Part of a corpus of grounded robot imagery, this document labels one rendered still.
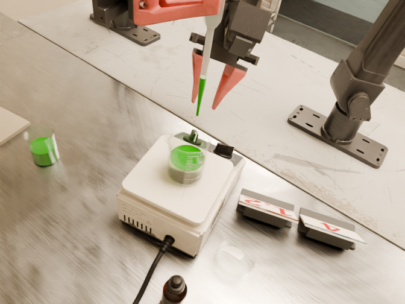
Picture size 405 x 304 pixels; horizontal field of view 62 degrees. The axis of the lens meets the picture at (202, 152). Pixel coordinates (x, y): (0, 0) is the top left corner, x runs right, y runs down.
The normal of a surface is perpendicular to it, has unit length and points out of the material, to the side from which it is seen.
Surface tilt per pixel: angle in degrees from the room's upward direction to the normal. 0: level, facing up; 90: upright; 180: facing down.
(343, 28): 90
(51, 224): 0
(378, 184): 0
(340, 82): 82
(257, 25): 64
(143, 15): 91
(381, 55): 83
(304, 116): 0
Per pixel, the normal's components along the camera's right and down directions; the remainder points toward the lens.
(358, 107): -0.02, 0.72
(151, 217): -0.42, 0.62
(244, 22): 0.13, 0.35
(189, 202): 0.13, -0.69
